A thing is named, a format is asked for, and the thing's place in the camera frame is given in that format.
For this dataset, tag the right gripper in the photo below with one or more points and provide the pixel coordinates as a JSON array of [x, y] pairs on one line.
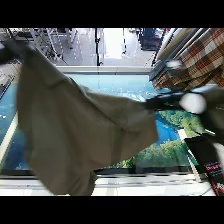
[[163, 101]]

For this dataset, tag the khaki garment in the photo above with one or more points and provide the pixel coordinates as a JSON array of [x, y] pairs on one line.
[[76, 133]]

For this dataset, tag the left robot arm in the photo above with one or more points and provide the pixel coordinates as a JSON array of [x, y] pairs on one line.
[[11, 50]]

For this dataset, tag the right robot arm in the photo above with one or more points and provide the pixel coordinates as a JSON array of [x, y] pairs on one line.
[[210, 160]]

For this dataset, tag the heap of clothes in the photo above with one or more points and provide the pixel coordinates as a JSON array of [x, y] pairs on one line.
[[175, 43]]

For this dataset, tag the checked shirt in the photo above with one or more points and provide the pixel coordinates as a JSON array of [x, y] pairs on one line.
[[203, 60]]

